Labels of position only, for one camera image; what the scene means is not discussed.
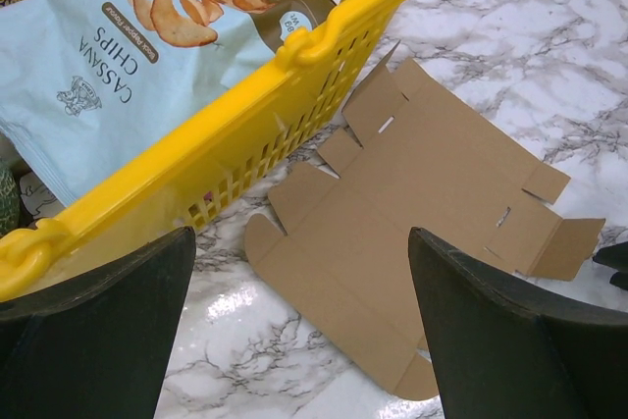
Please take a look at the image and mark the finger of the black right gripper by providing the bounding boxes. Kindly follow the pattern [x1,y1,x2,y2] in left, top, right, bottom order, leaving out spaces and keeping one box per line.
[609,271,628,290]
[593,241,628,267]

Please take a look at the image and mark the green melon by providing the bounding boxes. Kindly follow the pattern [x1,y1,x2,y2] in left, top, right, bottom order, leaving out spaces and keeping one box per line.
[0,160,21,236]

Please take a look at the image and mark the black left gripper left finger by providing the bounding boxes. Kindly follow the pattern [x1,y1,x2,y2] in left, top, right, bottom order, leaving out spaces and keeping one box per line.
[1,227,195,418]

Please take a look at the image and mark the yellow plastic shopping basket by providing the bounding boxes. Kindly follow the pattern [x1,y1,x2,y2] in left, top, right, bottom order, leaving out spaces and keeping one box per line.
[1,0,405,300]

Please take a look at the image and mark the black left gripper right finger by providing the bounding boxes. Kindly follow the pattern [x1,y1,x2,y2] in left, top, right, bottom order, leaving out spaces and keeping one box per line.
[408,228,627,418]

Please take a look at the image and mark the light blue cassava chips bag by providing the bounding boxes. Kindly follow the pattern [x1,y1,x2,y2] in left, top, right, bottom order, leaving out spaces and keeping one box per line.
[1,0,334,206]

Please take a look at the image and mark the brown cardboard box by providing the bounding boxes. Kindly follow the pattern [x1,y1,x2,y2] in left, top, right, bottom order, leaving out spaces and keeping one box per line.
[244,59,604,400]

